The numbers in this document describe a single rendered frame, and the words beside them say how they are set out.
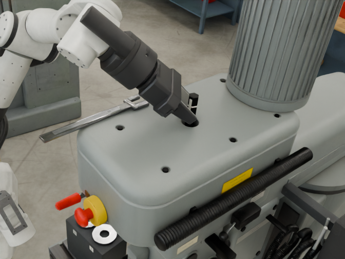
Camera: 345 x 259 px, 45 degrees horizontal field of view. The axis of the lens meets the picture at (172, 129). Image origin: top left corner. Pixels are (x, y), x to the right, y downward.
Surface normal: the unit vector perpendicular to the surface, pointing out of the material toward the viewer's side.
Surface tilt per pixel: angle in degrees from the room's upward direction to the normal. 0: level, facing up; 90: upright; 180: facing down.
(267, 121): 0
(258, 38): 90
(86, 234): 0
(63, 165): 0
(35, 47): 95
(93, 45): 58
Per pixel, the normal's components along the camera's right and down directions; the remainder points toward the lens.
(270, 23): -0.59, 0.44
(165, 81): 0.69, -0.55
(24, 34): 0.66, 0.22
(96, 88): 0.11, -0.79
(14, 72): 0.48, 0.59
